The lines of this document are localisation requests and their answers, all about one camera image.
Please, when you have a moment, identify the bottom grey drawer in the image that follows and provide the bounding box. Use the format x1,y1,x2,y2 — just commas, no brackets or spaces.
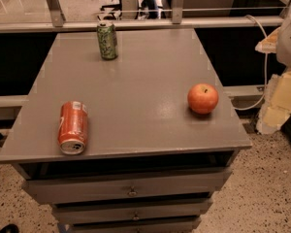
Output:
58,216,201,233

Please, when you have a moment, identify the middle grey drawer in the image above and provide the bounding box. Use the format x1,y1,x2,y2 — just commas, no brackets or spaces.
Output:
52,198,212,224

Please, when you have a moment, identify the orange soda can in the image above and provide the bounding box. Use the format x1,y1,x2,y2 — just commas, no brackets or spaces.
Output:
57,101,88,155

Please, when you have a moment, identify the green soda can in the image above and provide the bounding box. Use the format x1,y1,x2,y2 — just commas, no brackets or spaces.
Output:
97,21,118,60

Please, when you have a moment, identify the metal window railing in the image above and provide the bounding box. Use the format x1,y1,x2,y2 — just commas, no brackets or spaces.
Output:
0,0,291,33

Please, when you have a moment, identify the white cable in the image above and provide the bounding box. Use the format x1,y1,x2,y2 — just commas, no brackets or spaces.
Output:
232,14,270,112

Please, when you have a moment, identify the grey drawer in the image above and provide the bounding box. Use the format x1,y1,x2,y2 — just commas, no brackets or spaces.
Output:
23,168,232,204
52,198,212,224
58,216,201,233

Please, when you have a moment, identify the top grey drawer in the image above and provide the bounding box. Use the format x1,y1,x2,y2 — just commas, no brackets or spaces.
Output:
23,168,232,204

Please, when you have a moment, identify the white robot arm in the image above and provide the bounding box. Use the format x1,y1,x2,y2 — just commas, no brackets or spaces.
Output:
255,12,291,67

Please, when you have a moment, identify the red apple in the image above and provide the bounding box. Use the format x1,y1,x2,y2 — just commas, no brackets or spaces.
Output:
187,83,219,115

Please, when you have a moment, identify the black office chair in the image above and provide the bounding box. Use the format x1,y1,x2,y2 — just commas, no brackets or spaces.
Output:
100,0,122,20

